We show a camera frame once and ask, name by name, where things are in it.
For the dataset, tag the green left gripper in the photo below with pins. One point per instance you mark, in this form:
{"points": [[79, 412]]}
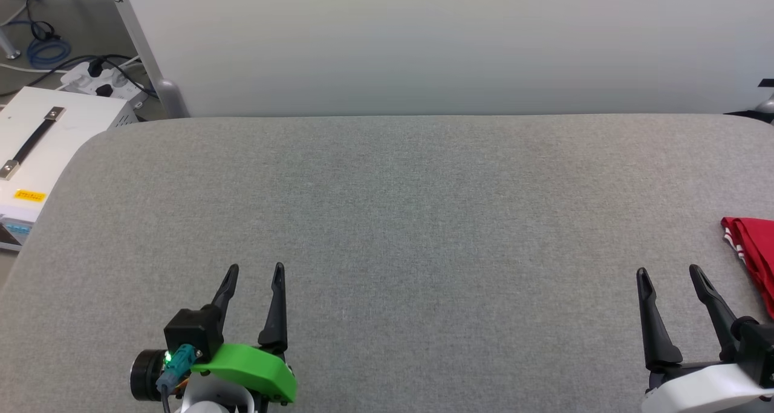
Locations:
{"points": [[254, 370]]}

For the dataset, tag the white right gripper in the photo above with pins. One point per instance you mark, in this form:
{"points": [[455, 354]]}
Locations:
{"points": [[707, 392]]}

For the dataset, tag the red shirt with white sleeves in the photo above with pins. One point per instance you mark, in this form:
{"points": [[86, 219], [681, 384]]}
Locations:
{"points": [[756, 250]]}

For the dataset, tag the black floor stand base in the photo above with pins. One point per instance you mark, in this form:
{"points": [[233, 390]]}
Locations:
{"points": [[759, 117]]}

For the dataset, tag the yellow warning label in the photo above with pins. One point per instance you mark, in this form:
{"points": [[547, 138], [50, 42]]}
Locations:
{"points": [[29, 195]]}

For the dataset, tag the white equipment case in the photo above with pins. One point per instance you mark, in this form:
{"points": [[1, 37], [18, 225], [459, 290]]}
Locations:
{"points": [[78, 117]]}

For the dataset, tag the white power strip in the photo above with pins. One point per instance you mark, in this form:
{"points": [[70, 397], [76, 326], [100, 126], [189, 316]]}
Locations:
{"points": [[118, 85]]}

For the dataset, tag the grey metal furniture leg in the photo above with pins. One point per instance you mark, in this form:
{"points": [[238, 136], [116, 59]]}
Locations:
{"points": [[8, 45]]}

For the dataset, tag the teal left camera connector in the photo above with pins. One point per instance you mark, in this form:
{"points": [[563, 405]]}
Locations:
{"points": [[180, 364]]}

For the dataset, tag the grey metal partition post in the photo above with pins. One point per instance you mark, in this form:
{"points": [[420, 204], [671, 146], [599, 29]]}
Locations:
{"points": [[163, 92]]}

